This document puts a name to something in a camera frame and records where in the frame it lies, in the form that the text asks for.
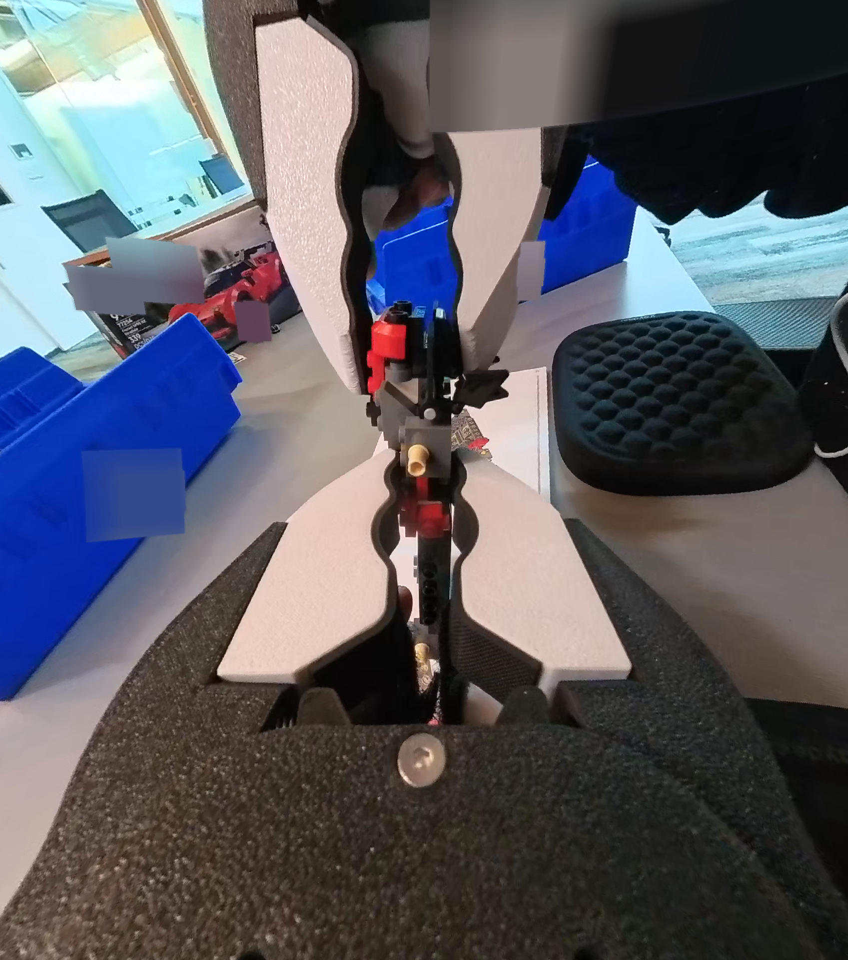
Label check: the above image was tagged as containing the person's right hand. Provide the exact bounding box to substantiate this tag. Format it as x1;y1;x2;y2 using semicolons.
385;135;462;231

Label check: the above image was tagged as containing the blue plastic bin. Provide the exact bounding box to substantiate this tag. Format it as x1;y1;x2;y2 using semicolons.
0;313;242;702
375;156;638;301

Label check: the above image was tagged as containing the black office chair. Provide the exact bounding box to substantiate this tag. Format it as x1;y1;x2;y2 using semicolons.
41;189;140;254

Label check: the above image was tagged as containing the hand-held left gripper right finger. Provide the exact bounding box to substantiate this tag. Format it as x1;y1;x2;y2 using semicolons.
452;448;635;684

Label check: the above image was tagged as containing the black honeycomb armrest pad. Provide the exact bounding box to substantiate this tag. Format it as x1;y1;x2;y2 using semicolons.
551;311;815;496

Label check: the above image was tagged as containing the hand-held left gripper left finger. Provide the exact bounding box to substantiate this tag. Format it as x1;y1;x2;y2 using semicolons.
216;452;400;685

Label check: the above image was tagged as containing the white instruction booklet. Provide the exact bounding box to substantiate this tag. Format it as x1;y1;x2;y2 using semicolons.
375;366;552;526

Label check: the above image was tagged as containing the black lego set box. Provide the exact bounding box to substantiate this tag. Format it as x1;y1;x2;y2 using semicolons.
90;225;301;363

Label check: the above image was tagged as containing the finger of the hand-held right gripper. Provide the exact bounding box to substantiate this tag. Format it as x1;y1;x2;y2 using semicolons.
431;126;548;372
253;15;378;396

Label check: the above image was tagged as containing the person's black pants leg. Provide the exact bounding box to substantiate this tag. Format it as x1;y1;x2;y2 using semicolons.
742;697;848;960

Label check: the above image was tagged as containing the person's right forearm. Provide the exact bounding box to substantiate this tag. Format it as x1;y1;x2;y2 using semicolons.
544;120;848;226

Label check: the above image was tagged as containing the black red lego car model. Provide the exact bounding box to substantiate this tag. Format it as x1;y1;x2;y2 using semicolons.
364;298;511;680

